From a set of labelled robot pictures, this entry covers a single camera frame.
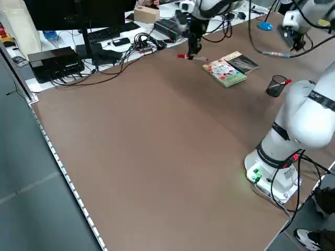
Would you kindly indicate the blue water bottle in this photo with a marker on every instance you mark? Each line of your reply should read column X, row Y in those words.
column 49, row 34

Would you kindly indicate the black power adapter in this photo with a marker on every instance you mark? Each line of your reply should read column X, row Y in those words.
column 241, row 15

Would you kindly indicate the aluminium table edge rail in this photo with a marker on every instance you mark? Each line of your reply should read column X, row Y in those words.
column 66, row 175

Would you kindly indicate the blue desk lamp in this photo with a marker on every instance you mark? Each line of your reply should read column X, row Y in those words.
column 265, row 26

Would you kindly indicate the small black device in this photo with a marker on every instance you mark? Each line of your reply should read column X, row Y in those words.
column 120, row 41

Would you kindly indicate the dark smartphone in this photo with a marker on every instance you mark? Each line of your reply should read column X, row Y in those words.
column 130, row 17

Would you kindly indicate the colourful juice recipe book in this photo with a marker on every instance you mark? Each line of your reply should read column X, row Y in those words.
column 225, row 73

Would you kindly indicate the red emergency stop button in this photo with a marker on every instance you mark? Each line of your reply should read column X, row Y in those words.
column 3, row 32

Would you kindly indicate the black mesh pen holder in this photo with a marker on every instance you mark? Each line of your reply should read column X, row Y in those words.
column 274, row 90

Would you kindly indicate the person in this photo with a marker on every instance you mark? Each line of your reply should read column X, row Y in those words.
column 308, row 239

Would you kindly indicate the black computer monitor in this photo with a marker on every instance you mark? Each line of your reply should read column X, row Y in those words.
column 78, row 13

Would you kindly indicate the black electronics box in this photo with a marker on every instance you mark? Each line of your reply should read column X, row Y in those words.
column 52, row 62

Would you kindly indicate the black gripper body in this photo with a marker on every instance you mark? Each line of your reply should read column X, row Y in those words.
column 198, row 27
column 288, row 35

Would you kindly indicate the grey hands cover book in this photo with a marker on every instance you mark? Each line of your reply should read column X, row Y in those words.
column 246, row 64

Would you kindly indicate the aluminium frame beam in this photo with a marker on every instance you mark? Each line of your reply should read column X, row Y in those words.
column 26, row 89

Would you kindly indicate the black keyboard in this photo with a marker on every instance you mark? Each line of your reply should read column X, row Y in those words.
column 104, row 34

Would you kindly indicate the black power supply unit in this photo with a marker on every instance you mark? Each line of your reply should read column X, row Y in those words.
column 167, row 26

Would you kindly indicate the brown cardboard box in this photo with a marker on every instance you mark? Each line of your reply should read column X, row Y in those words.
column 146, row 15

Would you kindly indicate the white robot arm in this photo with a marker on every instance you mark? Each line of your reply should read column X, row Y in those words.
column 301, row 117
column 308, row 10

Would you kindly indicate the red-capped whiteboard marker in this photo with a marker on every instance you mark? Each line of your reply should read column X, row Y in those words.
column 288, row 81
column 180, row 56

